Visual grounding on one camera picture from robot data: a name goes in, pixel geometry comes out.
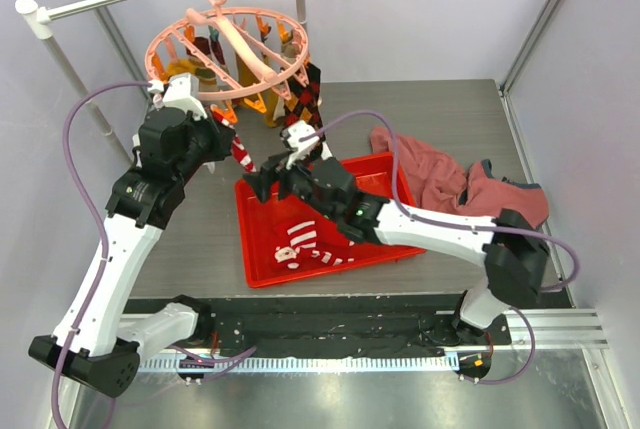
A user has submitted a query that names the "red white striped sock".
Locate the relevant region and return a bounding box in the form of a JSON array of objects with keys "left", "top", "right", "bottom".
[
  {"left": 213, "top": 112, "right": 257, "bottom": 173},
  {"left": 273, "top": 219, "right": 355, "bottom": 270}
]

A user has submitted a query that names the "red santa sock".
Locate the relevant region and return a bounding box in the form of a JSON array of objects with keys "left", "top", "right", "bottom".
[{"left": 274, "top": 246, "right": 300, "bottom": 270}]

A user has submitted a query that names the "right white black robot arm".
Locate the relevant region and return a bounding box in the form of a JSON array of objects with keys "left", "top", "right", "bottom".
[{"left": 243, "top": 155, "right": 549, "bottom": 344}]

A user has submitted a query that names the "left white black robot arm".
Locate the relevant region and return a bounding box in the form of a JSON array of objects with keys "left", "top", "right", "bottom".
[{"left": 28, "top": 107, "right": 235, "bottom": 398}]

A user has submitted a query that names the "beige brown striped sock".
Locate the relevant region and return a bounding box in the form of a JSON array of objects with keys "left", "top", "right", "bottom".
[{"left": 187, "top": 37, "right": 226, "bottom": 90}]

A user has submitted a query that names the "black argyle sock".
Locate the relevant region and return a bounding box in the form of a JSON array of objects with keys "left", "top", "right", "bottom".
[
  {"left": 284, "top": 62, "right": 323, "bottom": 130},
  {"left": 280, "top": 40, "right": 311, "bottom": 70}
]

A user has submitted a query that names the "mustard yellow sock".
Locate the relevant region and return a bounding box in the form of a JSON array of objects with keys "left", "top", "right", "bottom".
[
  {"left": 234, "top": 46, "right": 284, "bottom": 129},
  {"left": 166, "top": 58, "right": 198, "bottom": 79}
]

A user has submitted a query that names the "red plastic tray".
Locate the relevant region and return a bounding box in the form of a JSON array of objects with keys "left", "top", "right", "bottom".
[{"left": 235, "top": 180, "right": 425, "bottom": 288}]

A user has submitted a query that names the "pink crumpled garment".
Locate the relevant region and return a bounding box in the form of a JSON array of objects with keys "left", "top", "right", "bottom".
[{"left": 397, "top": 134, "right": 549, "bottom": 229}]

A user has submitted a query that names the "white clothes rack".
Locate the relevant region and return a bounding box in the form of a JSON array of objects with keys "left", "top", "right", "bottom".
[{"left": 14, "top": 0, "right": 307, "bottom": 96}]

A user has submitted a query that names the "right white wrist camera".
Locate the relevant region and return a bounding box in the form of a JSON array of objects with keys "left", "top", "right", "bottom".
[{"left": 280, "top": 120, "right": 320, "bottom": 170}]

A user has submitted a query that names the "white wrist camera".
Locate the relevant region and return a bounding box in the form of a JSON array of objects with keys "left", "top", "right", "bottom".
[
  {"left": 280, "top": 120, "right": 320, "bottom": 170},
  {"left": 147, "top": 73, "right": 209, "bottom": 120}
]

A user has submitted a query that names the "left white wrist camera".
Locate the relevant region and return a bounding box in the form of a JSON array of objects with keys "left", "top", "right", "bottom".
[{"left": 147, "top": 73, "right": 209, "bottom": 120}]

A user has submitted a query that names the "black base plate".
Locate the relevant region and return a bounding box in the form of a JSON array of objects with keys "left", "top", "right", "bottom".
[{"left": 183, "top": 295, "right": 512, "bottom": 359}]

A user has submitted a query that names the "white slotted cable duct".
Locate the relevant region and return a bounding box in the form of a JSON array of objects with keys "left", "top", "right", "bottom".
[{"left": 138, "top": 352, "right": 459, "bottom": 376}]

